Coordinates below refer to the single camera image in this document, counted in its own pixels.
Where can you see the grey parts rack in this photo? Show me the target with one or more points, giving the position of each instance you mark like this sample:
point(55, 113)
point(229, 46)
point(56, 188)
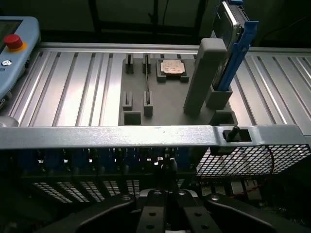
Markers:
point(170, 102)

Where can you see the black case intrusion switch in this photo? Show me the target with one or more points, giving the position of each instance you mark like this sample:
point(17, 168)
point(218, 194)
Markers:
point(232, 132)

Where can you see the blue grey teach pendant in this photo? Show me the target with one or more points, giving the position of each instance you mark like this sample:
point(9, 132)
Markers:
point(29, 60)

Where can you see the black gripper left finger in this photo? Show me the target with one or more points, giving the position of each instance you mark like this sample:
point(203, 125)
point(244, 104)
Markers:
point(153, 213)

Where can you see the silver CPU chip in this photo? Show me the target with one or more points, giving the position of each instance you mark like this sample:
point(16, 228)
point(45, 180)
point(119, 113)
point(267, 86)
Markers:
point(172, 66)

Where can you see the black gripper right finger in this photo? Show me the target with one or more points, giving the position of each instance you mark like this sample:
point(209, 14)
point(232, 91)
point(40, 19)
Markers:
point(192, 216)

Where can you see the black open PC case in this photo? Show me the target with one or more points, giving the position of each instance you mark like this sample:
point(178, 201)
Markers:
point(97, 136)

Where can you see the hard disk with blue carrier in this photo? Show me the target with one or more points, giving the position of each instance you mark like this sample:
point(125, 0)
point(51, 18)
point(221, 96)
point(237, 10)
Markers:
point(229, 26)

